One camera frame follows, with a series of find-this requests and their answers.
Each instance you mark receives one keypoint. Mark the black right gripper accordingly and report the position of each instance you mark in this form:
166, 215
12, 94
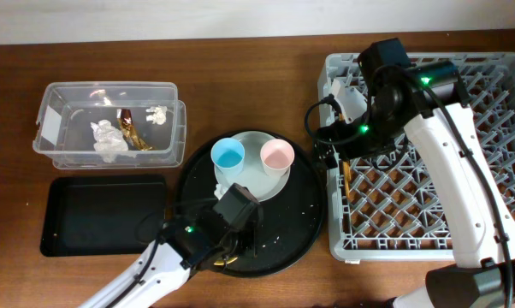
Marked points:
352, 150

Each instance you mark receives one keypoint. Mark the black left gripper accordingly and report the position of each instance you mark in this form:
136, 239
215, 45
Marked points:
251, 229

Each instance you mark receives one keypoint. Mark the yellow bowl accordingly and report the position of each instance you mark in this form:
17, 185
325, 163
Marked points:
226, 260

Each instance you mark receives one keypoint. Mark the gold snack wrapper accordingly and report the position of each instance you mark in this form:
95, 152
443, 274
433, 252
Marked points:
125, 120

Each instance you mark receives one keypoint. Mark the white napkin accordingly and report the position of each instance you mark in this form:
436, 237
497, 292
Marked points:
107, 139

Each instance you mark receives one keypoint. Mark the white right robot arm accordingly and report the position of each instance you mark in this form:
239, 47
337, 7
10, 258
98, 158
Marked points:
420, 157

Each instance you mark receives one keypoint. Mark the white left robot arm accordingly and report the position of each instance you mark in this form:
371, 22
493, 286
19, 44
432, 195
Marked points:
156, 273

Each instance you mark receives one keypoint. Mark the grey dishwasher rack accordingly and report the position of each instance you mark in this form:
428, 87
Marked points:
396, 215

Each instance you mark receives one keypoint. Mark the grey plate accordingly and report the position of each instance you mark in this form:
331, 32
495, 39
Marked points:
253, 176

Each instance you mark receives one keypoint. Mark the round black tray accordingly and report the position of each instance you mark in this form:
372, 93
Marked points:
292, 219

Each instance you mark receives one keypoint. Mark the blue cup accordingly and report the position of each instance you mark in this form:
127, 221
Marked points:
228, 156

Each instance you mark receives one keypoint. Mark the pink cup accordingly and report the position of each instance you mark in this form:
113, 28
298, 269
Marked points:
277, 155

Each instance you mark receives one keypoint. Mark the small white paper scrap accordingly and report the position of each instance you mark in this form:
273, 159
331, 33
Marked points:
157, 115

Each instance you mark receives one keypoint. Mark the black rectangular tray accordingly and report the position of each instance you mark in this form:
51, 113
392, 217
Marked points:
102, 215

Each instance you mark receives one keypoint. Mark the clear plastic bin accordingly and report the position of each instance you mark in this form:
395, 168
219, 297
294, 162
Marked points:
68, 109

